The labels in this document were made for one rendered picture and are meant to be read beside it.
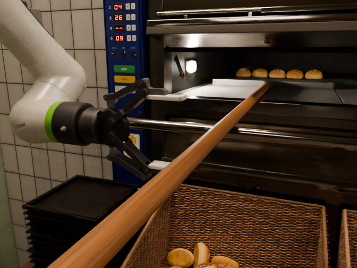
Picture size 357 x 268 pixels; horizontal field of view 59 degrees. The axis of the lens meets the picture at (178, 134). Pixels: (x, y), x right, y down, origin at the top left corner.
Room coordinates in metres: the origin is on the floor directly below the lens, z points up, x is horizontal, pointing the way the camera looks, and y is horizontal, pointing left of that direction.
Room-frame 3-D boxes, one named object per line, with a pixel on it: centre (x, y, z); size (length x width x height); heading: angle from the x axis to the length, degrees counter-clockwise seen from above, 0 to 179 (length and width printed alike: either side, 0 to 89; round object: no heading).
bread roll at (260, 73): (2.05, -0.52, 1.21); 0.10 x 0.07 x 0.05; 65
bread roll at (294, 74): (1.97, -0.71, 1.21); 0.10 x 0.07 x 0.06; 65
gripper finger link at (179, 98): (0.59, 0.02, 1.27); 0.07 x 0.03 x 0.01; 69
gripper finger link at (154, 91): (0.60, 0.05, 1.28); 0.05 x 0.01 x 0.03; 69
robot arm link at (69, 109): (0.67, 0.21, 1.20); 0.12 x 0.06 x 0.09; 159
